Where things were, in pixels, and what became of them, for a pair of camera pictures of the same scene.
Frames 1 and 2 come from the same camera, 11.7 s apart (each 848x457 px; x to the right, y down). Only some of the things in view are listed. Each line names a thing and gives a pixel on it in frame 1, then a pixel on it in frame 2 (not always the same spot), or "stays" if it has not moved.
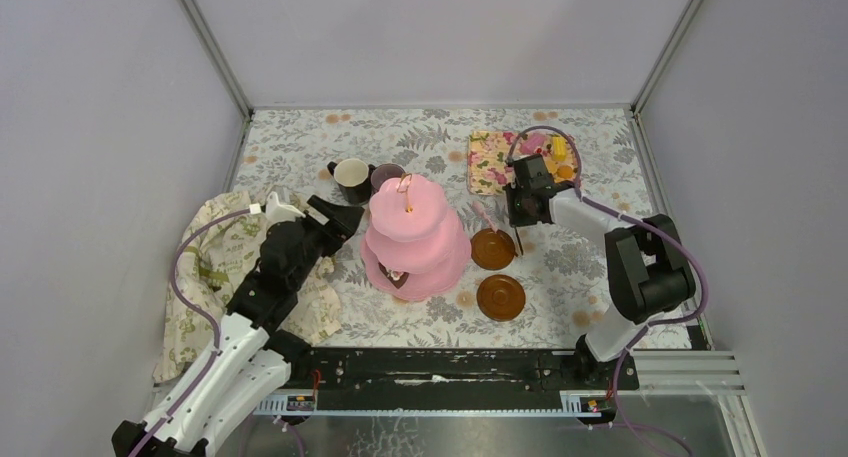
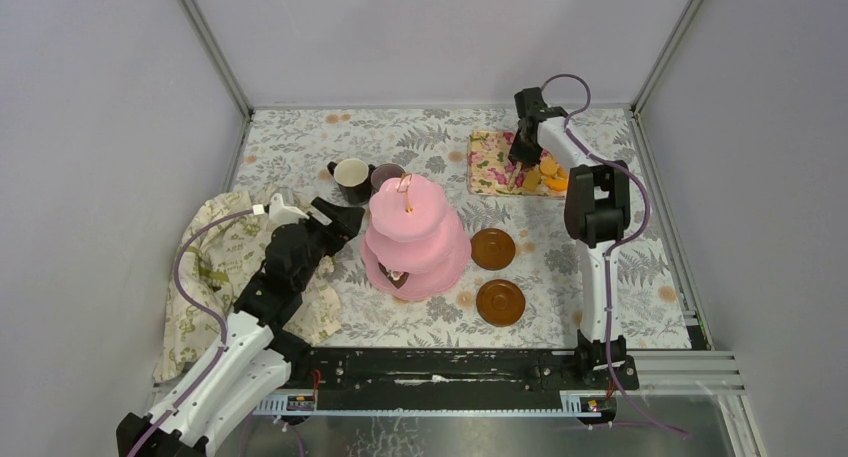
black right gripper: x=511 y=191 -> x=518 y=155
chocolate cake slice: x=397 y=278 stays
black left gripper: x=320 y=223 stays
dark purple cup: x=384 y=172 stays
